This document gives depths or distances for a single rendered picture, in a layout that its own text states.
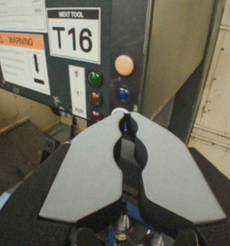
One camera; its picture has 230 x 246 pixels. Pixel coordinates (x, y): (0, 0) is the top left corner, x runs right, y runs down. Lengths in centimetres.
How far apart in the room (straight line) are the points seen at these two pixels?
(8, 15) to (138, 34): 26
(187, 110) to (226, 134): 50
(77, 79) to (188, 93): 72
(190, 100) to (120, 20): 76
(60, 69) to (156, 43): 16
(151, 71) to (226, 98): 109
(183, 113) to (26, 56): 80
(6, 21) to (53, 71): 14
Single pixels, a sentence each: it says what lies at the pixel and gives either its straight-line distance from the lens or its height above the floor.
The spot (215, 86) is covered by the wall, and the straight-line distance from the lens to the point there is 130.
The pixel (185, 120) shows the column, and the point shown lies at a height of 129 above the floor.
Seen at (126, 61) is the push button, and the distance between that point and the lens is 24.
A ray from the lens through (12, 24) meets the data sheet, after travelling 40.
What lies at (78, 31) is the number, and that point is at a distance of 28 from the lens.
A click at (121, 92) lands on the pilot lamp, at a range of 25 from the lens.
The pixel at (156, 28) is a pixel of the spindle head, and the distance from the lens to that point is 24.
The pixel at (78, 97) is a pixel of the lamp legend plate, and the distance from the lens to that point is 31.
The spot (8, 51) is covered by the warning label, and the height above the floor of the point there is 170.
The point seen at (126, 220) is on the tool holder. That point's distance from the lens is 58.
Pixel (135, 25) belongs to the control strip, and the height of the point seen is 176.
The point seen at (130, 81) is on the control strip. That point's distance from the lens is 25.
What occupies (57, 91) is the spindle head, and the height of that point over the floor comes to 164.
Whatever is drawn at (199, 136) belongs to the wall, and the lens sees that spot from 144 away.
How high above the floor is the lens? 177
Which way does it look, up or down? 32 degrees down
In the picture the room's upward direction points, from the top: 3 degrees clockwise
